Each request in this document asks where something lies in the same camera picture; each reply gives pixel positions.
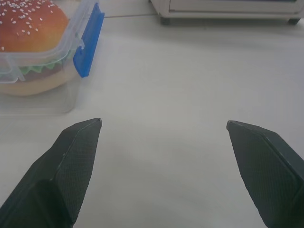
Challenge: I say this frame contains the clear plastic container blue clips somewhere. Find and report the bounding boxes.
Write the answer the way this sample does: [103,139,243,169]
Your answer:
[0,0,105,116]

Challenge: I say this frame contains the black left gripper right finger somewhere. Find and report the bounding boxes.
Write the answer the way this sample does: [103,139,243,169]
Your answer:
[226,120,304,228]

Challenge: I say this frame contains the white toaster oven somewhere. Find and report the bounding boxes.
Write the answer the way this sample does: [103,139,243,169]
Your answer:
[148,0,304,25]

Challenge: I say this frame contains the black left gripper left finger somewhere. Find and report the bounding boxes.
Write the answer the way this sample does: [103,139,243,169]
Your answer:
[0,118,103,228]

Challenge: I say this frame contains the sesame bun hamburger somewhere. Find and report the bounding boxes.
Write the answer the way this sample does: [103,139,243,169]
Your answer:
[0,0,77,96]

